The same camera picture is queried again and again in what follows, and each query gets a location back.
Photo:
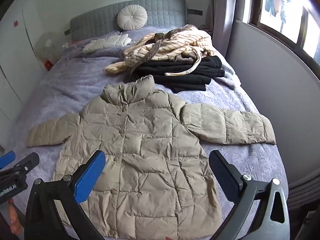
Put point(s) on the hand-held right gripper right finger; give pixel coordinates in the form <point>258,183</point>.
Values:
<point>222,175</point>

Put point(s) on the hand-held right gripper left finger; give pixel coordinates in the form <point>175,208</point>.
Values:
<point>91,177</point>

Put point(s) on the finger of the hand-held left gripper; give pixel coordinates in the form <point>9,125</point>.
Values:
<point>27,161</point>
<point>7,158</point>

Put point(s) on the beige puffer jacket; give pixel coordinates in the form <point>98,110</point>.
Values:
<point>150,155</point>

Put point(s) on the person's left hand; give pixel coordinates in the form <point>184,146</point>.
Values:
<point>15,226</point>

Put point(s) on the grey ribbed cloth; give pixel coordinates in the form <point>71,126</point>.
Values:
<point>305,187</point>

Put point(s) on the lilac embossed blanket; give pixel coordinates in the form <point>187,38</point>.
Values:
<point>75,85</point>

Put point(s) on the white wardrobe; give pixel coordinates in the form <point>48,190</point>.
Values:
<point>15,67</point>

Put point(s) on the light grey blanket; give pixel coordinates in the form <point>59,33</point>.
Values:
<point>230,77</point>

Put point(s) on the red box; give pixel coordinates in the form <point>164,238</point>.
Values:
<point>48,65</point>

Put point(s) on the black folded garment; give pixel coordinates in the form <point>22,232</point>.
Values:
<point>190,77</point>

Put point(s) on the white standing fan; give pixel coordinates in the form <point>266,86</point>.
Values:
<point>48,45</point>

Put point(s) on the red sticker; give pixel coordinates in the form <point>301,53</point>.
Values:
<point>15,23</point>

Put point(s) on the white folded cloth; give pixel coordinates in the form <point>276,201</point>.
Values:
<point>107,42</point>

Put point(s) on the cream striped robe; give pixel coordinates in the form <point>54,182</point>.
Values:
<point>175,45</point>

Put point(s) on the grey quilted headboard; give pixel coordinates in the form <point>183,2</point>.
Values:
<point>100,22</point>

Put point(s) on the grey curtain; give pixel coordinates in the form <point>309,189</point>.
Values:
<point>222,17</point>

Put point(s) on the round white cushion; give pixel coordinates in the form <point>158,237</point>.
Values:
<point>132,17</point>

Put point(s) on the window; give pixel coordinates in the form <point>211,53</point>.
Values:
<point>280,17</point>

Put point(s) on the hanging laundry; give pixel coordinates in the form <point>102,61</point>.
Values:
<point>272,5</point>

